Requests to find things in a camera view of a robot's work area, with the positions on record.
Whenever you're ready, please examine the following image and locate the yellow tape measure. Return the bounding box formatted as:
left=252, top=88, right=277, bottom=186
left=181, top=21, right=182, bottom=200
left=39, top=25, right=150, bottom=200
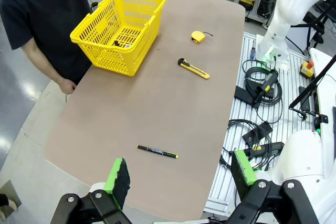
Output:
left=191, top=30, right=214, bottom=44

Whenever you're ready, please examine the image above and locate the black highlighter with yellow cap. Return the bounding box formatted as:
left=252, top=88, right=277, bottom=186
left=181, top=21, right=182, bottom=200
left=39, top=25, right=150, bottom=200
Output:
left=136, top=144, right=180, bottom=159

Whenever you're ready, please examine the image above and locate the flat black box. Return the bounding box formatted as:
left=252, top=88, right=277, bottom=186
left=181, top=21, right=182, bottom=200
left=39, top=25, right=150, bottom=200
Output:
left=234, top=84, right=275, bottom=105

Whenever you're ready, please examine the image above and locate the black metal plate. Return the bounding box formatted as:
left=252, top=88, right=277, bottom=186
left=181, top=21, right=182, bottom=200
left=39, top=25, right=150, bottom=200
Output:
left=241, top=121, right=274, bottom=146

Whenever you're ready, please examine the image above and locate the person in navy t-shirt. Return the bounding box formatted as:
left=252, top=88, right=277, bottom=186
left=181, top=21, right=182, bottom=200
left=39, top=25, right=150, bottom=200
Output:
left=0, top=0, right=92, bottom=86

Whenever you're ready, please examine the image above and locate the black coiled cable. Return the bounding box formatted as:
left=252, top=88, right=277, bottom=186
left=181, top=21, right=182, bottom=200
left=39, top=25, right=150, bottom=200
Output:
left=219, top=119, right=274, bottom=173
left=241, top=60, right=284, bottom=124

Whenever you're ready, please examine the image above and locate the yellow utility knife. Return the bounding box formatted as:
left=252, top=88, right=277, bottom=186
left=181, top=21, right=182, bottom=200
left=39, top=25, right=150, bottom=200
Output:
left=177, top=58, right=211, bottom=80

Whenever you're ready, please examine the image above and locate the person's right hand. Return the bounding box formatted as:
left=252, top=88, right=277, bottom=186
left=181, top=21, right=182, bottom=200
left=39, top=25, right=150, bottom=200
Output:
left=58, top=76, right=77, bottom=95

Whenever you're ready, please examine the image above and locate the yellow emergency stop button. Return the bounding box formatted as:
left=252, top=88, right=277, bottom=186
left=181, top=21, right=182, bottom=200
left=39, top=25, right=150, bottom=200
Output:
left=299, top=60, right=315, bottom=79

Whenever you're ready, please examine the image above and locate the yellow plastic shopping basket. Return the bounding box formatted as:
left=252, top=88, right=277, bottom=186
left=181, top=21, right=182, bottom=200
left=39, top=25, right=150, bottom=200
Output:
left=69, top=0, right=167, bottom=77

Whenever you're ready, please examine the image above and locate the aluminium rail platform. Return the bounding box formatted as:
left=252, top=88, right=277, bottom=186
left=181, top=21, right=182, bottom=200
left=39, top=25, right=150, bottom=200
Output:
left=203, top=31, right=320, bottom=216

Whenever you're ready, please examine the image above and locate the white side panel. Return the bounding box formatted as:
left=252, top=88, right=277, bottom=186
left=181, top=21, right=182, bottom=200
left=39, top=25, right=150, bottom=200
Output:
left=309, top=47, right=336, bottom=180

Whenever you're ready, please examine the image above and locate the black camera stand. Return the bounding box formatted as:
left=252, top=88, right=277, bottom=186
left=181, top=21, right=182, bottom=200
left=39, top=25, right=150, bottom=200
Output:
left=288, top=55, right=336, bottom=124

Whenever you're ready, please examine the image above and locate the black handle with yellow label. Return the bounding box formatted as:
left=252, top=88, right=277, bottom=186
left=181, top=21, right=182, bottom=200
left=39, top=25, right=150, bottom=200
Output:
left=256, top=69, right=279, bottom=102
left=244, top=141, right=286, bottom=157

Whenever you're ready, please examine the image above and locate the person's right forearm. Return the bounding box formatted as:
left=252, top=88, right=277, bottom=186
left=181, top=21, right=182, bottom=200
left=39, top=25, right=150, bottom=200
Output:
left=20, top=36, right=69, bottom=87

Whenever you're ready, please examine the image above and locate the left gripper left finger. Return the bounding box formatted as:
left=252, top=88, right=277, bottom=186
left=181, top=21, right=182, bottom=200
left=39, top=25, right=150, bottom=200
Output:
left=51, top=157, right=132, bottom=224

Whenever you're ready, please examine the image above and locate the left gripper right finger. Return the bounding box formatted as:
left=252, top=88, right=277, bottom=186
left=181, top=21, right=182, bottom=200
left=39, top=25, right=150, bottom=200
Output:
left=228, top=150, right=320, bottom=224

